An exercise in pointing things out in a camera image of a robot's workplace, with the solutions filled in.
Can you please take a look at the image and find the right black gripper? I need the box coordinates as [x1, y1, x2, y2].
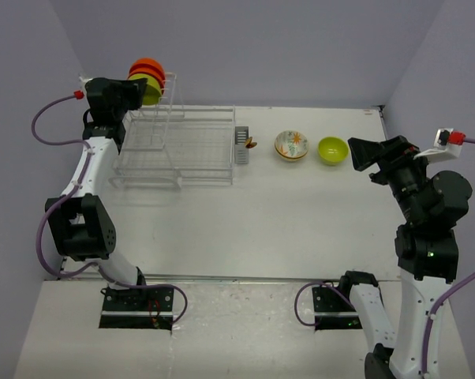
[350, 133, 435, 221]

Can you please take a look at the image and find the green bowl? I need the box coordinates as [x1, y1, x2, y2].
[317, 137, 350, 166]
[128, 73, 163, 106]

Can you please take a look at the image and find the orange bowl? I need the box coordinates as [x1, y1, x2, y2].
[129, 58, 165, 77]
[129, 66, 166, 87]

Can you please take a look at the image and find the floral patterned yellow bowl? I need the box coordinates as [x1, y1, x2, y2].
[274, 130, 309, 157]

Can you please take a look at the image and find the blue patterned yellow bowl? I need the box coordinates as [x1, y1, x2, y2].
[275, 149, 309, 162]

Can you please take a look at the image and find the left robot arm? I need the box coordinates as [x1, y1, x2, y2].
[36, 77, 149, 310]

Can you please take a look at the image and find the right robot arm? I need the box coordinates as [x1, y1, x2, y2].
[337, 136, 473, 378]

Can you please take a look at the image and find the grey cutlery holder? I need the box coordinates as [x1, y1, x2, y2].
[234, 126, 249, 165]

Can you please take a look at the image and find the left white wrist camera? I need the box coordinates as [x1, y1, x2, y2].
[79, 76, 90, 93]

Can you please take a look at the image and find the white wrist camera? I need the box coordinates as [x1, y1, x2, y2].
[79, 76, 90, 93]
[414, 129, 466, 163]

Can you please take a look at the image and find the white wire dish rack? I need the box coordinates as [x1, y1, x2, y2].
[109, 73, 236, 189]

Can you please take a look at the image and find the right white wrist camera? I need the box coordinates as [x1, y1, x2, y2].
[414, 129, 466, 163]

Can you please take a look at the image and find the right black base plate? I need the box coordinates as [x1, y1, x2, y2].
[312, 286, 362, 331]

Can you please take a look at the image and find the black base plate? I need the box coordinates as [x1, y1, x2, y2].
[99, 286, 174, 331]
[312, 286, 362, 331]

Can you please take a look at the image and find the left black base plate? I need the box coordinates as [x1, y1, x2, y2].
[99, 286, 174, 331]

